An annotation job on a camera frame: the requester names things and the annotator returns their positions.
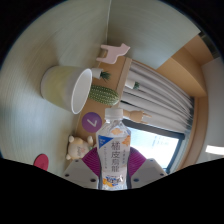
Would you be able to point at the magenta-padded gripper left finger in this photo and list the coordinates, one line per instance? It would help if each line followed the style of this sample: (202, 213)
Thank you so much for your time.
(78, 171)

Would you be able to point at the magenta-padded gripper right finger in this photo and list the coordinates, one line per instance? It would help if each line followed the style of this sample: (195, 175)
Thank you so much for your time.
(148, 170)

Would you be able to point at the clear plastic drink bottle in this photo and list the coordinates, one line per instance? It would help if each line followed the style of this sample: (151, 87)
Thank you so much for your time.
(113, 150)

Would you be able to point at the beige mouse plush toy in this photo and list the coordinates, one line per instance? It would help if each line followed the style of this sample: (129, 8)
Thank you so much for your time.
(78, 148)

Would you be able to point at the large dark-framed window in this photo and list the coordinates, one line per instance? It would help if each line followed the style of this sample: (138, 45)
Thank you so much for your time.
(156, 146)

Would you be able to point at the flat round red coaster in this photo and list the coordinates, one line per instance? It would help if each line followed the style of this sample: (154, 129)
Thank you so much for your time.
(41, 162)

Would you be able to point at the round purple number sign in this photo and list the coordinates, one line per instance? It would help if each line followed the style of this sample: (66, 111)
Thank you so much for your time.
(91, 122)

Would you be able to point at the wooden hand sculpture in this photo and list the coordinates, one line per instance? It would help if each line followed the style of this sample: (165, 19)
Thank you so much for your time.
(136, 116)

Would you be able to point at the group of ceiling lights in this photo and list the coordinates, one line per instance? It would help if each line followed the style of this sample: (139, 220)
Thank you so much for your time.
(215, 150)

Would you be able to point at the light grey curtain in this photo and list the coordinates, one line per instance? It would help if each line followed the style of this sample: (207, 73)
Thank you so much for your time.
(160, 96)

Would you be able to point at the tall green cactus ornament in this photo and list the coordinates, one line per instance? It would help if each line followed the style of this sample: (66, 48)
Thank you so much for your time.
(103, 95)

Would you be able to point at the pale yellow cup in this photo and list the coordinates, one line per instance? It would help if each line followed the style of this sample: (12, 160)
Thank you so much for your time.
(60, 85)

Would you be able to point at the pink horse figurine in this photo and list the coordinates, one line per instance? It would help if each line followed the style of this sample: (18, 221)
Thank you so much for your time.
(113, 53)

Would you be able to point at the grey-green desk partition panel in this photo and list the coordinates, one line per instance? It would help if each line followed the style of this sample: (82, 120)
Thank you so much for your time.
(150, 30)

